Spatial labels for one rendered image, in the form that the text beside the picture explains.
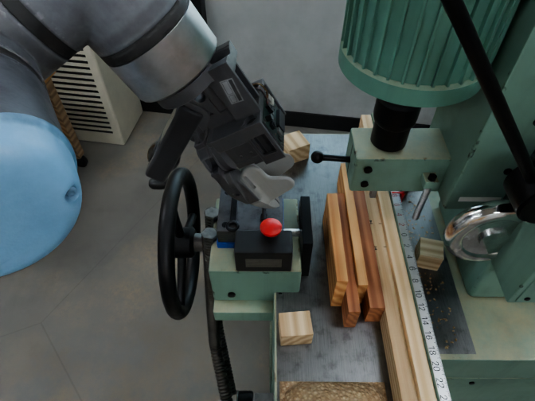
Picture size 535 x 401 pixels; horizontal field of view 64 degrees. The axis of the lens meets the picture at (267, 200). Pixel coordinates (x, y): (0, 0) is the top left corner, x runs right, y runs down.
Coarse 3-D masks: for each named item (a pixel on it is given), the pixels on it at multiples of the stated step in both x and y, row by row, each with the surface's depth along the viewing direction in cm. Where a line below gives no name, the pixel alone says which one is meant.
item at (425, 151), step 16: (352, 128) 65; (368, 128) 65; (416, 128) 65; (432, 128) 65; (352, 144) 64; (368, 144) 63; (416, 144) 63; (432, 144) 63; (352, 160) 64; (368, 160) 61; (384, 160) 61; (400, 160) 61; (416, 160) 61; (432, 160) 61; (448, 160) 61; (352, 176) 64; (368, 176) 63; (384, 176) 63; (400, 176) 63; (416, 176) 63
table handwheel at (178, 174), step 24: (168, 192) 72; (192, 192) 90; (168, 216) 70; (192, 216) 92; (168, 240) 69; (192, 240) 81; (168, 264) 69; (192, 264) 93; (168, 288) 70; (192, 288) 89; (168, 312) 74
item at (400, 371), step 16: (368, 192) 74; (368, 208) 72; (384, 240) 67; (384, 272) 64; (384, 288) 62; (384, 320) 60; (400, 320) 59; (384, 336) 60; (400, 336) 57; (400, 352) 56; (400, 368) 55; (400, 384) 53; (400, 400) 53; (416, 400) 52
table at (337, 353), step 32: (288, 192) 79; (320, 192) 79; (320, 224) 74; (320, 256) 70; (320, 288) 67; (224, 320) 69; (256, 320) 69; (320, 320) 63; (288, 352) 60; (320, 352) 60; (352, 352) 60; (384, 352) 60
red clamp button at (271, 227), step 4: (264, 220) 59; (268, 220) 59; (272, 220) 59; (276, 220) 59; (260, 224) 59; (264, 224) 59; (268, 224) 59; (272, 224) 59; (276, 224) 59; (280, 224) 59; (260, 228) 59; (264, 228) 59; (268, 228) 58; (272, 228) 58; (276, 228) 59; (280, 228) 59; (264, 232) 58; (268, 232) 58; (272, 232) 58; (276, 232) 58; (268, 236) 58; (272, 236) 58
